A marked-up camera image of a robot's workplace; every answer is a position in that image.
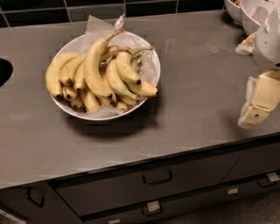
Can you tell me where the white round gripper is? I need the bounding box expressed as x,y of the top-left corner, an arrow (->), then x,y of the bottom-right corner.
238,6 -> 280,129

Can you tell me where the white bowl behind top right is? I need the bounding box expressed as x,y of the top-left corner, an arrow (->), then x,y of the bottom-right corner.
224,0 -> 242,25

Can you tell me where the rightmost yellow banana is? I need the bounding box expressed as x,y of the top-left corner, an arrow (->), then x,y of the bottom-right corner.
128,80 -> 158,97

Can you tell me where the upper right yellow banana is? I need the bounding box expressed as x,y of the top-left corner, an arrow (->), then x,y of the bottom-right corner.
115,45 -> 154,85

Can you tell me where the yellow banana lower right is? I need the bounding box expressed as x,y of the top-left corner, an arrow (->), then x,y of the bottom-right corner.
119,95 -> 137,105

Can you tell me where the small yellow banana bottom right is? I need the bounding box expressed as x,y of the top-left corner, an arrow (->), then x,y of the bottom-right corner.
116,101 -> 128,111

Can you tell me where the small yellow banana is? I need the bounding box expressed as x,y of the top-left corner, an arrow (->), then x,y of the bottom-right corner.
70,95 -> 84,109
62,86 -> 78,101
116,101 -> 128,111

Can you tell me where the yellow banana centre right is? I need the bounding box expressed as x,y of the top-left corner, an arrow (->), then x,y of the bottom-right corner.
106,59 -> 139,102

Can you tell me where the yellow banana under centre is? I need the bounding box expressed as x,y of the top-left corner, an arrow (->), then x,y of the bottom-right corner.
99,67 -> 116,107

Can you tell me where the white bowl with bananas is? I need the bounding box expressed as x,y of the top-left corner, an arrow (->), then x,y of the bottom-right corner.
52,31 -> 160,121

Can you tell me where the yellow banana bottom centre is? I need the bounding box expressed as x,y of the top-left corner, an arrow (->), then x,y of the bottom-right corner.
80,87 -> 101,113

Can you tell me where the short yellow banana upper left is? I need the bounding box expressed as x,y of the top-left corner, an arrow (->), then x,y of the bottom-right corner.
73,65 -> 87,92

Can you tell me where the small yellow banana bottom left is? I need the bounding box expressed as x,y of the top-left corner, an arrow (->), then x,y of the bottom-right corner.
70,95 -> 84,109

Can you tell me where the small yellow banana lower left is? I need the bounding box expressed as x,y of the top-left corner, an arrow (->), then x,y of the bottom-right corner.
62,86 -> 78,101

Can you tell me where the leftmost yellow banana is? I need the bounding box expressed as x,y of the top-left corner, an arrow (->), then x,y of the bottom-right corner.
45,52 -> 78,99

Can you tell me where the right upper drawer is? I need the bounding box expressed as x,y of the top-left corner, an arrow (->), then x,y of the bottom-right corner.
223,143 -> 280,182

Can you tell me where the white label on right drawer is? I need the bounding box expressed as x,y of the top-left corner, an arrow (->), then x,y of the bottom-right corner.
267,172 -> 280,182

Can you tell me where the small white label right drawer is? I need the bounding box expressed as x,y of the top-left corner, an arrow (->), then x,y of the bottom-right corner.
227,188 -> 238,195

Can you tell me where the right lower drawer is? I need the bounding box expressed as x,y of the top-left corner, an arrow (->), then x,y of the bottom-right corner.
203,174 -> 280,207

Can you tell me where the white label lower middle drawer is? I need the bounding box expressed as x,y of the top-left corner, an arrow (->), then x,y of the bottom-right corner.
147,201 -> 160,213

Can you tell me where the upper middle drawer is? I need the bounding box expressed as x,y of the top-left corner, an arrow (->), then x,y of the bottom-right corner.
56,151 -> 241,216

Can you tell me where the left cabinet door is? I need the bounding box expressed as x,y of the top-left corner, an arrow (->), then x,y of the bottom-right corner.
0,182 -> 83,224

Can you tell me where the black drawer handle middle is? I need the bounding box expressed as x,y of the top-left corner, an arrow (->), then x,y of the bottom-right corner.
142,171 -> 173,186

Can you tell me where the black handle left door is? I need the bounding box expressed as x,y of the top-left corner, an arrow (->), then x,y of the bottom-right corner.
26,187 -> 45,208

